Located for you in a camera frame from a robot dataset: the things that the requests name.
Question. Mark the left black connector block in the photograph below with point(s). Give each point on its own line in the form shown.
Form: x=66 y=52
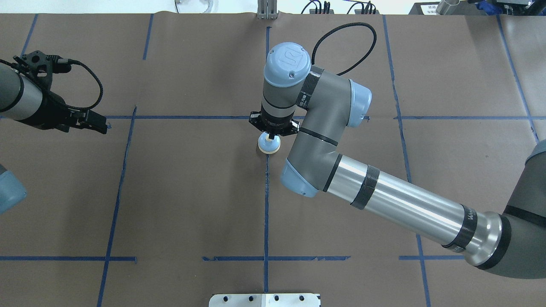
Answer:
x=317 y=7

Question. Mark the black box with label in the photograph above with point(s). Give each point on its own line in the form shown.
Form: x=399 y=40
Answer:
x=429 y=8

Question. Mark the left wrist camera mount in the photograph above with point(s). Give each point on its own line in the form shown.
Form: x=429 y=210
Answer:
x=41 y=67

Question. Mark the white camera mast base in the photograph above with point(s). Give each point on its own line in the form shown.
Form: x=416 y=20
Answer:
x=266 y=300

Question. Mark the aluminium frame post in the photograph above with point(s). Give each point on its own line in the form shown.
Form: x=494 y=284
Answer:
x=267 y=9

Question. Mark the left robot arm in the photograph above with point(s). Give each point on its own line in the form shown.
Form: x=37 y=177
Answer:
x=14 y=104

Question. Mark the blue white call bell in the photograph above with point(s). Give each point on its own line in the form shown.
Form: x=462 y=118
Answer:
x=267 y=145

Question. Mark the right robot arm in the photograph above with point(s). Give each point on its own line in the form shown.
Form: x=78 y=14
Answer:
x=317 y=106

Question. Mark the silver metal cylinder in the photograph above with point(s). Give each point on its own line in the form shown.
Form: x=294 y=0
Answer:
x=447 y=7

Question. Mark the brown paper table cover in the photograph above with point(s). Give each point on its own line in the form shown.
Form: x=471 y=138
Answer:
x=176 y=203

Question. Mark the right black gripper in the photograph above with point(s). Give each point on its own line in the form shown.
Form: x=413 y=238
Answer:
x=256 y=122

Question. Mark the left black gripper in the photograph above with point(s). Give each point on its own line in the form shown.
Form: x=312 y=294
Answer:
x=52 y=111

